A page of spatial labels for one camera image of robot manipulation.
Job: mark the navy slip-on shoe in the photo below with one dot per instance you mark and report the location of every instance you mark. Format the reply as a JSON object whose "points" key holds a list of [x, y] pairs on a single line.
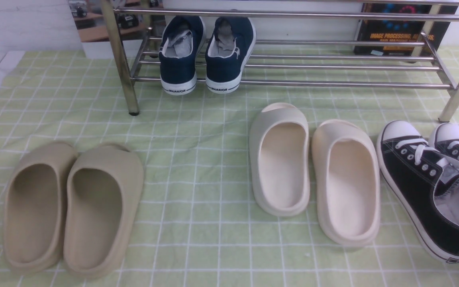
{"points": [[229, 49], [182, 41]]}

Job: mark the metal shoe rack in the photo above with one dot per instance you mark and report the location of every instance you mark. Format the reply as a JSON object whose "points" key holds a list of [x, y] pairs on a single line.
{"points": [[146, 66]]}

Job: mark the cream slipper left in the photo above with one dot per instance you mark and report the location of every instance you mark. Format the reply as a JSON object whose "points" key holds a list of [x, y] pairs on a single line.
{"points": [[278, 153]]}

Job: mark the cream slipper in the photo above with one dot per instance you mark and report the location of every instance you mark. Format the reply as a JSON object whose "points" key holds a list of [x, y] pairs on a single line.
{"points": [[278, 153], [347, 183]]}

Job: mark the green checkered cloth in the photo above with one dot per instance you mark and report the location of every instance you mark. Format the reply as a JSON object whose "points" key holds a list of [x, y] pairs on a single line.
{"points": [[198, 223]]}

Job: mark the cream slipper right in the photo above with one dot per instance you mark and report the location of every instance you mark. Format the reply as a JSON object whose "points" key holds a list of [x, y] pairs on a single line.
{"points": [[347, 183]]}

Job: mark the tan slipper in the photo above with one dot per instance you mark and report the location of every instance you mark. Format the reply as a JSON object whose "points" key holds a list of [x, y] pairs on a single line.
{"points": [[35, 208], [104, 189]]}

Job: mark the black image processing book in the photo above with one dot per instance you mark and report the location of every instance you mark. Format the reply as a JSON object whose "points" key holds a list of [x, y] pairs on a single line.
{"points": [[395, 31]]}

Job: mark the tan slipper far left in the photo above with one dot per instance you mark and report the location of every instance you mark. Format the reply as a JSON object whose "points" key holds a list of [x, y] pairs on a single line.
{"points": [[35, 208]]}

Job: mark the black canvas sneaker left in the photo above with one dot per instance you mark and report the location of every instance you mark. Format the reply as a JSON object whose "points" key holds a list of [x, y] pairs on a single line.
{"points": [[411, 169]]}

